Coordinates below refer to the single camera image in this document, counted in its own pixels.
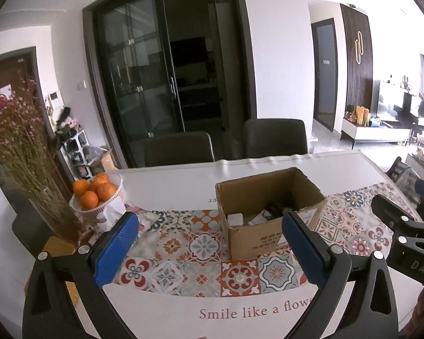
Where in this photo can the glass vase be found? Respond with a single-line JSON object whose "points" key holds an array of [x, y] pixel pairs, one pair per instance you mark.
{"points": [[53, 213]]}

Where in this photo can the yellow woven placemat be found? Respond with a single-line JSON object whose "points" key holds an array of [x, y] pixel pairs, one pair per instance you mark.
{"points": [[58, 248]]}

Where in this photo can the chair with printed cushion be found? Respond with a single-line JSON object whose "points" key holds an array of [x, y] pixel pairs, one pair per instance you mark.
{"points": [[402, 178]]}

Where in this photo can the television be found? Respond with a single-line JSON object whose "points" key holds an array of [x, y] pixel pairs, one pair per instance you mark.
{"points": [[388, 99]]}

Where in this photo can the orange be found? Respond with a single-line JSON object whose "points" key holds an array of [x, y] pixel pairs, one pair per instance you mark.
{"points": [[106, 191], [100, 178], [89, 199], [80, 186]]}

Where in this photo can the white wall intercom panel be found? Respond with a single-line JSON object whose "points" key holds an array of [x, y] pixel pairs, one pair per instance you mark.
{"points": [[53, 99]]}

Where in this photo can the dark glass sliding door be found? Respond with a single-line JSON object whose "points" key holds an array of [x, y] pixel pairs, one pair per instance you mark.
{"points": [[141, 77]]}

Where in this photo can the white paper packet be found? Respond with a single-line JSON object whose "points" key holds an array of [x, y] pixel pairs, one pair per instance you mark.
{"points": [[263, 216]]}

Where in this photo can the brown cardboard box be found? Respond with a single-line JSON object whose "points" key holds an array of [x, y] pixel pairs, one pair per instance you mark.
{"points": [[254, 240]]}

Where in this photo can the dark slatted wall panel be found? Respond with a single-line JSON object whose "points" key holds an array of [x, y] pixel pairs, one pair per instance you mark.
{"points": [[348, 84]]}

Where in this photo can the yellow gift boxes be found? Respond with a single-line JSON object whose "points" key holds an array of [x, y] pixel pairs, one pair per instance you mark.
{"points": [[362, 115]]}

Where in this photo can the patterned floral table runner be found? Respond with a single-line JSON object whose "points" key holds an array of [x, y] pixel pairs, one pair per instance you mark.
{"points": [[198, 254]]}

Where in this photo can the dried red flower bouquet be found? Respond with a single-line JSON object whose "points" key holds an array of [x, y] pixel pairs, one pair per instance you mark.
{"points": [[17, 130]]}

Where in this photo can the white television cabinet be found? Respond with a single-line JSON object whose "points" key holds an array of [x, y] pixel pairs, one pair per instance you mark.
{"points": [[374, 134]]}

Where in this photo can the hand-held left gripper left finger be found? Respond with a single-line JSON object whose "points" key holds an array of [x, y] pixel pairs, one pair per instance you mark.
{"points": [[116, 250]]}

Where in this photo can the gold wall ornament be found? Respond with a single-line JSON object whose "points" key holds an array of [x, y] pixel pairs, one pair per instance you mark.
{"points": [[358, 47]]}

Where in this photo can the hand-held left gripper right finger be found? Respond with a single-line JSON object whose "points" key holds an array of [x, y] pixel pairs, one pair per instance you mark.
{"points": [[304, 250]]}

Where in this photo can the dark upholstered chair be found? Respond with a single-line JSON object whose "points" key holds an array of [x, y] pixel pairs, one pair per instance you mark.
{"points": [[178, 150], [275, 139]]}

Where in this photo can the white fruit basket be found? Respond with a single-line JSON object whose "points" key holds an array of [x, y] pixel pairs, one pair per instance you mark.
{"points": [[92, 212]]}

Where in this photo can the small white box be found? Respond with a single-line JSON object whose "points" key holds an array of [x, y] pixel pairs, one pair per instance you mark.
{"points": [[235, 219]]}

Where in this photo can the grey interior door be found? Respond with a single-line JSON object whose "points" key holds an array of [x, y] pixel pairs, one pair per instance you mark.
{"points": [[325, 77]]}

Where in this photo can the small flower pot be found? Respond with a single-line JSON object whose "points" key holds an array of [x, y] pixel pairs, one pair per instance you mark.
{"points": [[349, 115]]}

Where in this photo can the white shoe rack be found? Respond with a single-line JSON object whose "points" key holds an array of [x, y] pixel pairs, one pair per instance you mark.
{"points": [[77, 155]]}

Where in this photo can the dark and pink bundle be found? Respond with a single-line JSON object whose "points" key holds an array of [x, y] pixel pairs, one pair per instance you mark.
{"points": [[66, 122]]}

